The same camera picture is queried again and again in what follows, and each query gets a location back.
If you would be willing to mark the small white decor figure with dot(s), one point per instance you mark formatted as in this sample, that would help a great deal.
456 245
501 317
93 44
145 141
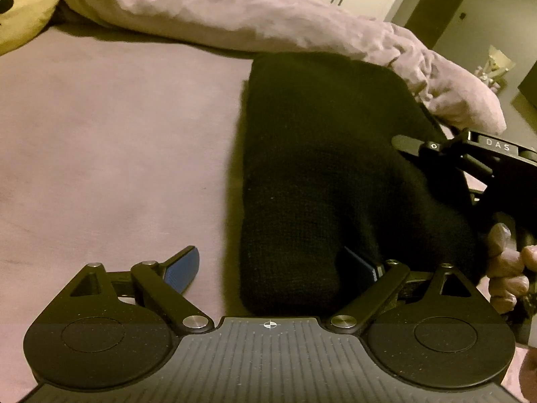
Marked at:
497 67

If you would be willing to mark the pink crumpled duvet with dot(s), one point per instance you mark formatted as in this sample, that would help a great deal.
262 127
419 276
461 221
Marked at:
251 12

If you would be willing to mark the black knit sweater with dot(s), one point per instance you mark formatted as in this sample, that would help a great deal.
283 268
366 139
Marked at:
319 168

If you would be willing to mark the person's right hand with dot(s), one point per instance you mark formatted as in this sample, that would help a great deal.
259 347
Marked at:
505 268

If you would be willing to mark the bed with purple sheet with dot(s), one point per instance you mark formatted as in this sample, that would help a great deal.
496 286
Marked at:
105 155

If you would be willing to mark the yellow cat face plush pillow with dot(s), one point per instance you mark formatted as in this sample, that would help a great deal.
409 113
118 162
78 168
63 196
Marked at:
25 8

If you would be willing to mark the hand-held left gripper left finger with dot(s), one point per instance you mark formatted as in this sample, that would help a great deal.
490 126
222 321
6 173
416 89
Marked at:
182 268

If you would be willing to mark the dark furniture piece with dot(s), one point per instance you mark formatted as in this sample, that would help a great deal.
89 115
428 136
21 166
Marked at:
529 84

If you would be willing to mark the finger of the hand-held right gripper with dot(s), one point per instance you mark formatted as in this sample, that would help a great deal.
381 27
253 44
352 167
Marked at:
419 145

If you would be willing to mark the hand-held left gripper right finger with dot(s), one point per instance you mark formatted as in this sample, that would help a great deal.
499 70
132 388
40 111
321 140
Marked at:
360 266

